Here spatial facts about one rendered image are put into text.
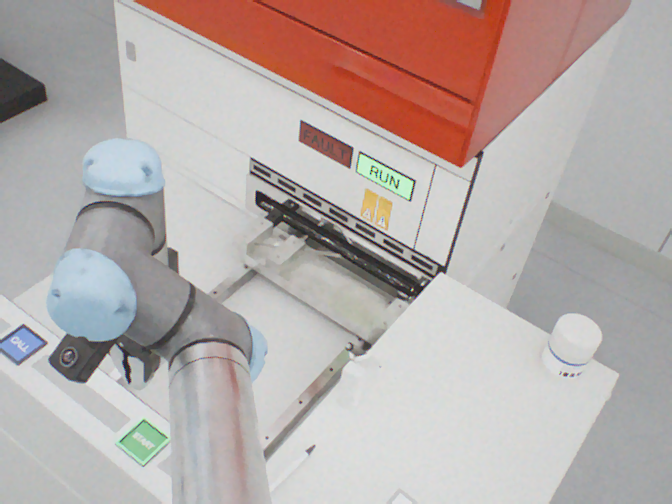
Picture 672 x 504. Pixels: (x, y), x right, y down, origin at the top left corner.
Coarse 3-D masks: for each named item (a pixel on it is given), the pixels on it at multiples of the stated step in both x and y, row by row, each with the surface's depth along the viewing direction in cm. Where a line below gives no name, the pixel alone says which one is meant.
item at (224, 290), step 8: (240, 272) 147; (248, 272) 148; (256, 272) 151; (224, 280) 145; (232, 280) 145; (240, 280) 147; (248, 280) 149; (216, 288) 143; (224, 288) 144; (232, 288) 145; (216, 296) 142; (224, 296) 144; (112, 376) 127; (120, 376) 127
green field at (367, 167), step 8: (360, 160) 134; (368, 160) 133; (360, 168) 135; (368, 168) 134; (376, 168) 133; (384, 168) 132; (368, 176) 135; (376, 176) 134; (384, 176) 133; (392, 176) 132; (400, 176) 131; (384, 184) 134; (392, 184) 133; (400, 184) 132; (408, 184) 130; (400, 192) 133; (408, 192) 131
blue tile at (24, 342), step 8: (24, 328) 118; (16, 336) 117; (24, 336) 117; (32, 336) 117; (0, 344) 115; (8, 344) 115; (16, 344) 116; (24, 344) 116; (32, 344) 116; (40, 344) 116; (8, 352) 115; (16, 352) 115; (24, 352) 115
